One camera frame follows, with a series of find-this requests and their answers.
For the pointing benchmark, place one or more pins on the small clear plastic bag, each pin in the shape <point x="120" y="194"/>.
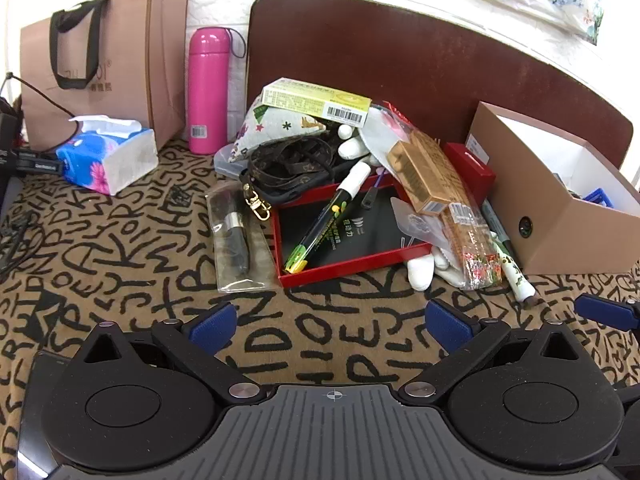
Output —
<point x="412" y="222"/>

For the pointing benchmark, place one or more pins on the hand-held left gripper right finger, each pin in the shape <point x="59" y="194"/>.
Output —
<point x="446" y="324"/>

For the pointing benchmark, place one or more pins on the white marker pen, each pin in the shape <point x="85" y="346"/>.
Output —
<point x="500" y="232"/>

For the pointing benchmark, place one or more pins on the yellow-green medicine box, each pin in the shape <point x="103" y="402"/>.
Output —
<point x="310" y="100"/>

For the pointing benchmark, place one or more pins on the printed cloth pouch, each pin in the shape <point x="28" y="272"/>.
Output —
<point x="270" y="127"/>

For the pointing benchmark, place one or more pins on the black device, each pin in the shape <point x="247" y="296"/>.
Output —
<point x="35" y="164"/>

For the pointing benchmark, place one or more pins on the dark brown wooden board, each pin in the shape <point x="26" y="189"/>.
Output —
<point x="425" y="60"/>

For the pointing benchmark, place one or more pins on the black green pen white cap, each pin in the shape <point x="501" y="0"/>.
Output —
<point x="325" y="220"/>

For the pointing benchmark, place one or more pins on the pink thermos bottle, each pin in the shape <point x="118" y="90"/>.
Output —
<point x="207" y="100"/>

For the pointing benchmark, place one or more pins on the clear cookie packet red label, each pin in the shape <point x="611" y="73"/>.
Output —
<point x="385" y="145"/>

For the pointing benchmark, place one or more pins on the pink-brown cardboard storage box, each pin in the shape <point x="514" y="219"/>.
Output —
<point x="560" y="235"/>

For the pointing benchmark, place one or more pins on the brown paper bag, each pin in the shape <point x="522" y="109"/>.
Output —
<point x="125" y="60"/>

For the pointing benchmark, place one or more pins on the small blue box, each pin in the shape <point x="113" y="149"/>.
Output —
<point x="597" y="197"/>

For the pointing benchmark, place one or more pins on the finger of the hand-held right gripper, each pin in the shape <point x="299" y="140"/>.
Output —
<point x="602" y="311"/>

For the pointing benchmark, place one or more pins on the blue tissue pack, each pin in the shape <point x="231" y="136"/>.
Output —
<point x="115" y="160"/>

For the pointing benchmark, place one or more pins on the makeup brush in clear sleeve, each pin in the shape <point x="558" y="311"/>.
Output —
<point x="235" y="240"/>

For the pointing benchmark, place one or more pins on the clear colourful-print long packet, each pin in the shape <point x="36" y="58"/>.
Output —
<point x="475" y="250"/>

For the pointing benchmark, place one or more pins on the red tray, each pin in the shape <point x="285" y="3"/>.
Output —
<point x="370" y="230"/>

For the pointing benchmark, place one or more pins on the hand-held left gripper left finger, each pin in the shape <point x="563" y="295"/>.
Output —
<point x="214" y="324"/>

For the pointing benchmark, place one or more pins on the gold cardboard box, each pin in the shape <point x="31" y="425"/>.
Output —
<point x="425" y="170"/>

